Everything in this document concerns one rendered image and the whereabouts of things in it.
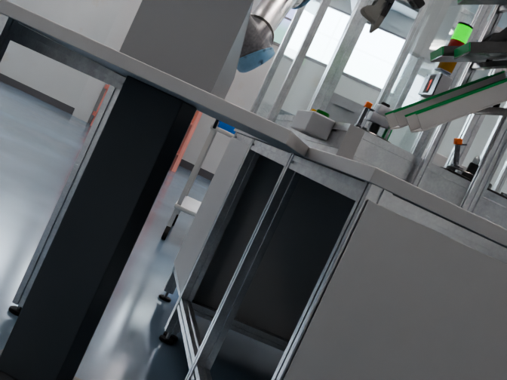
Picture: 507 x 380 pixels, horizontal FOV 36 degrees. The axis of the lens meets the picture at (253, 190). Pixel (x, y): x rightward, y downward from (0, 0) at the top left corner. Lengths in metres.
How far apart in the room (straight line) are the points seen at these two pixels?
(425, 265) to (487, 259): 0.12
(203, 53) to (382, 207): 0.66
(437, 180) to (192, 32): 0.75
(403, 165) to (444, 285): 0.62
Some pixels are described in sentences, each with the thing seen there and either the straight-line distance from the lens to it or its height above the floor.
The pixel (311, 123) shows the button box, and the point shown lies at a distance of 2.15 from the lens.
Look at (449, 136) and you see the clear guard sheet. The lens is 3.74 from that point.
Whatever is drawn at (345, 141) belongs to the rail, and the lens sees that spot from 2.02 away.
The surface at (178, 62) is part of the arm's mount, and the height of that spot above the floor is 0.91.
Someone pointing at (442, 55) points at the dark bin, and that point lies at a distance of 1.93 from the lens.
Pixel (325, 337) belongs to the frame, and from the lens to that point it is 1.48.
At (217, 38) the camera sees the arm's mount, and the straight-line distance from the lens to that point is 1.89.
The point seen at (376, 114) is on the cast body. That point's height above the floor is 1.05.
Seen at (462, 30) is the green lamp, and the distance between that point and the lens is 2.50.
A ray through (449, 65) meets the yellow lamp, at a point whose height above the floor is 1.28.
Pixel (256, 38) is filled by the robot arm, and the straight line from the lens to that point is 2.14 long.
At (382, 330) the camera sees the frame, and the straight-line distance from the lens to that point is 1.51.
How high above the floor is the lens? 0.80
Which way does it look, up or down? 3 degrees down
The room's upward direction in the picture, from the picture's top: 25 degrees clockwise
